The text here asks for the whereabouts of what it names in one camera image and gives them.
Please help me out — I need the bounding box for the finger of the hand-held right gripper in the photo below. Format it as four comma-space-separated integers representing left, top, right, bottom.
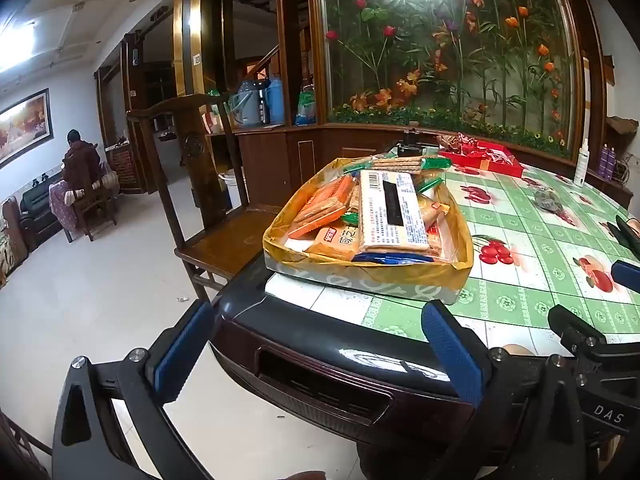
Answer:
611, 259, 640, 292
606, 215, 640, 261

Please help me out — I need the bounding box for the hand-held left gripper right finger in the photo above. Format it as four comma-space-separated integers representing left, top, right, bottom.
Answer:
421, 301, 588, 480

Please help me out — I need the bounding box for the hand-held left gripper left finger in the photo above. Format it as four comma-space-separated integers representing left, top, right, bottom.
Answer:
50, 300, 218, 480

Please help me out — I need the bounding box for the yellow-lined cardboard box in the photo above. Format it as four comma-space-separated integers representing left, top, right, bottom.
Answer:
262, 156, 476, 307

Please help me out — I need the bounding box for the pile of cracker packets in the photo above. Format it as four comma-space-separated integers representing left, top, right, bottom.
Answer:
286, 155, 453, 265

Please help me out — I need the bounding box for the white spray bottle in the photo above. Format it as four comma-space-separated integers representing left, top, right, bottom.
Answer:
572, 137, 592, 188

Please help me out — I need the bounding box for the small tan ridged object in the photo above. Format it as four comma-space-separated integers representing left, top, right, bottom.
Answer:
532, 187, 563, 211

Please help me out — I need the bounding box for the green fruit-print tablecloth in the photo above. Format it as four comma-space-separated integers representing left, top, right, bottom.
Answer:
265, 157, 640, 356

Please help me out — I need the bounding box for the brown wooden ornament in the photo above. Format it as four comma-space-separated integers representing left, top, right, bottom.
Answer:
606, 115, 640, 148

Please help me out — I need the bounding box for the wooden armchair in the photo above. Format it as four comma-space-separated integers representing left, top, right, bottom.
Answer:
126, 92, 283, 306

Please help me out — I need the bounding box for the red candy box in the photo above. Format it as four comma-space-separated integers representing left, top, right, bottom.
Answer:
437, 132, 526, 178

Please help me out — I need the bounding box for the wooden dining chair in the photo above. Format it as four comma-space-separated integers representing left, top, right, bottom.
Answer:
62, 152, 121, 243

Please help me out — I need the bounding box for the white bucket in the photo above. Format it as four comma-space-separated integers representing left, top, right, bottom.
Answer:
218, 169, 241, 211

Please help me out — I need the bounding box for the pile of red-wrapped candies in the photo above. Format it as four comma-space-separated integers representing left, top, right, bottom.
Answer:
436, 132, 521, 166

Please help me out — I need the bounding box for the dark wooden chair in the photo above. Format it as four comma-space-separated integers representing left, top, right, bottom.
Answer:
0, 407, 51, 480

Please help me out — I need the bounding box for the floral-cloth table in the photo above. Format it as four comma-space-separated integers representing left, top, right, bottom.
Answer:
48, 180, 83, 233

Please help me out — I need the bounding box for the brown armchair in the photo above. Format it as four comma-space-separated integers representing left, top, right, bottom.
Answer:
0, 195, 31, 281

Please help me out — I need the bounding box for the black sofa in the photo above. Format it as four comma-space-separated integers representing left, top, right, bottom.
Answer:
19, 180, 63, 253

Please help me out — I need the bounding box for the wooden divider cabinet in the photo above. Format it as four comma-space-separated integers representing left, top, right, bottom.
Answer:
232, 0, 636, 211

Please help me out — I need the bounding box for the wooden door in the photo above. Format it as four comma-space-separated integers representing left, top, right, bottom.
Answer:
120, 30, 151, 196

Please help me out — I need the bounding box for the small cardboard box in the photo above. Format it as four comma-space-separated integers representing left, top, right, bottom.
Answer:
209, 110, 236, 135

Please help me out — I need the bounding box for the flower-painted glass panel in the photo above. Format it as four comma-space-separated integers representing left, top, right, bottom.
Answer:
317, 0, 586, 161

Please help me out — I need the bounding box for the grey-blue thermos jug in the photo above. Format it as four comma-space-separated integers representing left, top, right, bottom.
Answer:
232, 80, 258, 128

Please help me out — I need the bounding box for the dark thermos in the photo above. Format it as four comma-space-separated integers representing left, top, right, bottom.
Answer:
252, 80, 271, 126

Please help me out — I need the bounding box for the blue thermos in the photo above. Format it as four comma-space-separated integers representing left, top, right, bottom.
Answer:
265, 74, 285, 125

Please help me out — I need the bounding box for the gold-trimmed pillar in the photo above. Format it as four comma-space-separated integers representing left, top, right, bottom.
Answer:
172, 0, 236, 101

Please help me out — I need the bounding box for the ceiling light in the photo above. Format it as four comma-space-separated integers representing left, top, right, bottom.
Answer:
0, 15, 38, 73

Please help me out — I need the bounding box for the framed wall painting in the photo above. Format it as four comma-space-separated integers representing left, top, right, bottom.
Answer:
0, 87, 53, 171

